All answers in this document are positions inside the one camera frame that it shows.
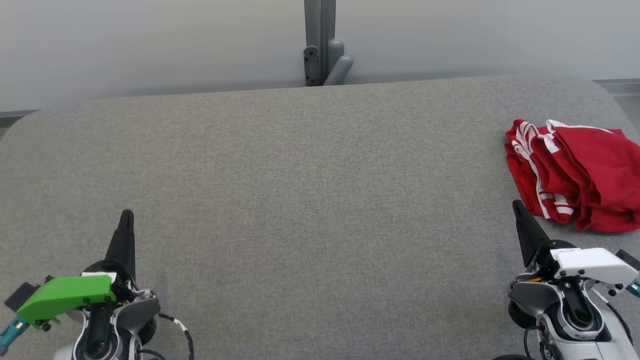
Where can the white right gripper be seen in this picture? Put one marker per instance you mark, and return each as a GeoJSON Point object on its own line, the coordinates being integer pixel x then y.
{"type": "Point", "coordinates": [595, 265]}

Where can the grey metal post bracket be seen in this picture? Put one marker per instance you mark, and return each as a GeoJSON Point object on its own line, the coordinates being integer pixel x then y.
{"type": "Point", "coordinates": [325, 45]}

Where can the red number 23 jersey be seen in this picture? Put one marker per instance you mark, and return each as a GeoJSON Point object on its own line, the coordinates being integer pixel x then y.
{"type": "Point", "coordinates": [520, 170]}

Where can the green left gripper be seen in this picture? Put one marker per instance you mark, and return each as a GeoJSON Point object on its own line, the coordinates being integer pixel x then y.
{"type": "Point", "coordinates": [65, 295]}

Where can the red shorts with white trim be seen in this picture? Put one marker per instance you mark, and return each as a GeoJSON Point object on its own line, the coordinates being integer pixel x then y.
{"type": "Point", "coordinates": [595, 175]}

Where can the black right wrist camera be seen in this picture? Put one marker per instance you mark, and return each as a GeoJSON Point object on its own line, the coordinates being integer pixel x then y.
{"type": "Point", "coordinates": [630, 260]}

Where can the grey fabric sofa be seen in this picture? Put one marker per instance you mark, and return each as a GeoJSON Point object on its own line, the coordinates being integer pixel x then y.
{"type": "Point", "coordinates": [320, 200]}

